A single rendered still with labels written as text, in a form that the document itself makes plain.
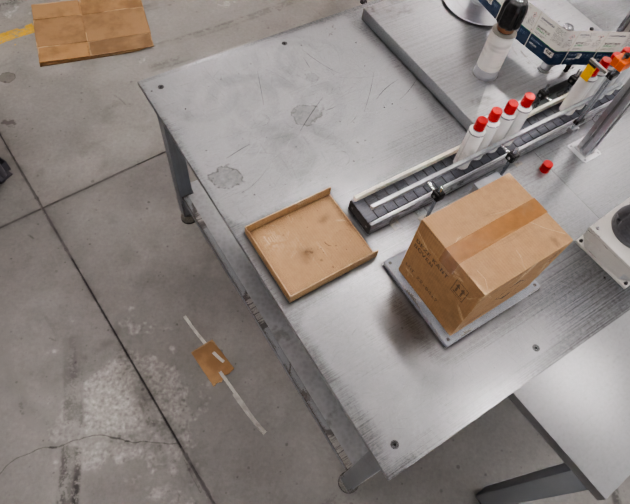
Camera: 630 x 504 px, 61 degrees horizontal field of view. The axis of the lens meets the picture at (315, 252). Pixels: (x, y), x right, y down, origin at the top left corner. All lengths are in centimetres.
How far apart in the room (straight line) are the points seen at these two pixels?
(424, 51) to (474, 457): 159
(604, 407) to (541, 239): 50
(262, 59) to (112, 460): 160
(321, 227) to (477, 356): 58
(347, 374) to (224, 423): 91
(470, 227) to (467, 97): 76
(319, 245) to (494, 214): 51
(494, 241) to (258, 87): 103
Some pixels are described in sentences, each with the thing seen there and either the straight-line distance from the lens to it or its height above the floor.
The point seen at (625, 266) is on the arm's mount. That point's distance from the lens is 181.
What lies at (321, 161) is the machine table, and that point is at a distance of 178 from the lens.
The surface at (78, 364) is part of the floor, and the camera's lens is 244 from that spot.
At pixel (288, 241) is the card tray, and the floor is 83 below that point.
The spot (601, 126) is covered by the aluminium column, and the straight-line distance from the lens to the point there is 204.
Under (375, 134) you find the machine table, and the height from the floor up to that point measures 83.
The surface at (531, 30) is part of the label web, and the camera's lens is 223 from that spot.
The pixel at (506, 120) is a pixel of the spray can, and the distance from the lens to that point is 177.
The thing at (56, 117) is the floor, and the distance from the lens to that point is 319.
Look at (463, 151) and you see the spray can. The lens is 174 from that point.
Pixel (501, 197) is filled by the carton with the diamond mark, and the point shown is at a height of 112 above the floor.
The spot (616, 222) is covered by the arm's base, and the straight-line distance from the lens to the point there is 183.
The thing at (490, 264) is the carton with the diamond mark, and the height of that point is 112.
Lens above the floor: 221
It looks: 60 degrees down
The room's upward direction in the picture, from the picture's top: 10 degrees clockwise
